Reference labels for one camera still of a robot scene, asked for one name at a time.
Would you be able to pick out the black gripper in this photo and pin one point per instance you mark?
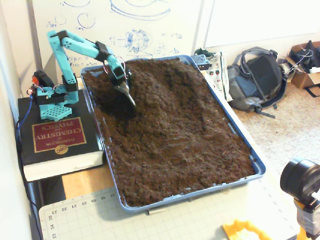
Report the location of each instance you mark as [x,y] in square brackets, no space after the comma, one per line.
[124,86]

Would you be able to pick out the brown soil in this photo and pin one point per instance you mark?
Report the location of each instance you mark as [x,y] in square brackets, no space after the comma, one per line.
[175,137]

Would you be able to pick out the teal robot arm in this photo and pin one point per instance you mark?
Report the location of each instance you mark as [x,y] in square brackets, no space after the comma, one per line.
[75,47]

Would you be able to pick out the whiteboard with blue sketches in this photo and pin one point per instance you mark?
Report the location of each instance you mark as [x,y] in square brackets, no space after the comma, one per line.
[112,15]

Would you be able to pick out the black perforated box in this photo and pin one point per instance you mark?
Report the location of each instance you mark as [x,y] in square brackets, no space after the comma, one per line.
[201,60]

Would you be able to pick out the black chemistry physics handbook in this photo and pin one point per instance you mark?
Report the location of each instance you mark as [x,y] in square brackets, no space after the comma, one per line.
[60,135]

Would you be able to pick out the blue plastic tray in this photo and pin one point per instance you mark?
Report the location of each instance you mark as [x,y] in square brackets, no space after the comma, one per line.
[150,204]

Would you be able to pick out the grey metal tube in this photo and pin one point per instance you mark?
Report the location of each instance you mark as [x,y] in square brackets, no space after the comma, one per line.
[156,211]

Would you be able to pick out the grey black backpack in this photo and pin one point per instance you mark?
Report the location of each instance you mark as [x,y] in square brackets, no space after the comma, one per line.
[260,75]

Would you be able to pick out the pale grid cutting mat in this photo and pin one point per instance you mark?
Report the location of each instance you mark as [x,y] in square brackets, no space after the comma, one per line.
[150,225]

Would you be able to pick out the cardboard box with clutter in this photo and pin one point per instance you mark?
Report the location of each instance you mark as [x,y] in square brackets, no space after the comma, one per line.
[303,80]

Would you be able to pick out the yellow plastic frame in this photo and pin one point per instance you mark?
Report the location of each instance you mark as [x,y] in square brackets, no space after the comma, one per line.
[240,231]

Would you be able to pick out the black camera lens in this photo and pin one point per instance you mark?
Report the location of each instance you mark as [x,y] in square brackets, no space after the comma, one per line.
[297,180]

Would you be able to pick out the yellow taped camera mount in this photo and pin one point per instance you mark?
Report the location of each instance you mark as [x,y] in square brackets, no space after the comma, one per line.
[306,220]

